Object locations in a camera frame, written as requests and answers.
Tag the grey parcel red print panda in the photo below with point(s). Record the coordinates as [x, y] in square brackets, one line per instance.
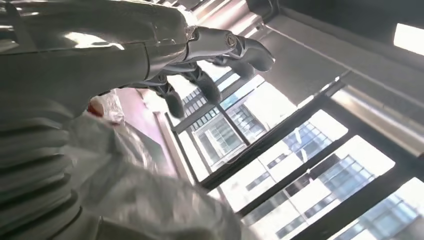
[139, 185]

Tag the bright ceiling light strip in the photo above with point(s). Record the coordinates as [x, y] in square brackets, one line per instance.
[409, 38]

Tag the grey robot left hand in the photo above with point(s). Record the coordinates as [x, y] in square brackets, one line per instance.
[99, 49]

